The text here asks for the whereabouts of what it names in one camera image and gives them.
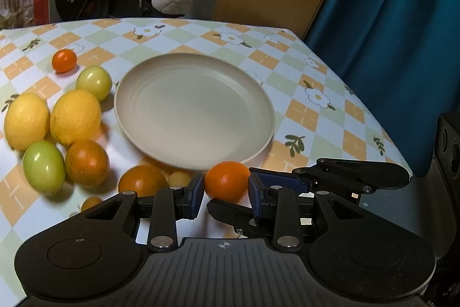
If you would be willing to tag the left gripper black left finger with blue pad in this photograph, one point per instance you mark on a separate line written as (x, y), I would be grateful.
(172, 204)

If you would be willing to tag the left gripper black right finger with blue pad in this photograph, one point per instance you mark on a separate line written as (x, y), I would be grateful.
(273, 198)

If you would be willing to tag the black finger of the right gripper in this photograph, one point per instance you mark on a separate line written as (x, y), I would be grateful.
(330, 173)

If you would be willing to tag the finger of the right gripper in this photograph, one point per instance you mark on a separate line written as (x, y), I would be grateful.
(232, 214)

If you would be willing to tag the dark orange tangerine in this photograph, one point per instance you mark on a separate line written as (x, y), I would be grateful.
(87, 163)
(145, 180)

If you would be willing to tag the yellow lemon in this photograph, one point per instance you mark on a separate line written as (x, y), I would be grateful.
(75, 116)
(26, 121)

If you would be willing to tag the green apple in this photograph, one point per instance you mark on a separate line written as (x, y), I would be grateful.
(44, 168)

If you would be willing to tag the pale yellow-green round fruit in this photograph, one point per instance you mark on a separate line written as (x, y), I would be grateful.
(96, 80)

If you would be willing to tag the small red-orange tomato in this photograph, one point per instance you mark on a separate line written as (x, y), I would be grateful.
(64, 61)

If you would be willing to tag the small yellow kumquat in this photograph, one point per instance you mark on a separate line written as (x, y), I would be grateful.
(179, 178)

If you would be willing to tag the small orange kumquat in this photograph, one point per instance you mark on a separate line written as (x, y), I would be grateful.
(90, 202)

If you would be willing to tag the beige round plate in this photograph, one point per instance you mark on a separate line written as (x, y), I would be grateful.
(192, 111)

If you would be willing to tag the teal curtain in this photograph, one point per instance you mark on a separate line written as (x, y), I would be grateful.
(401, 58)

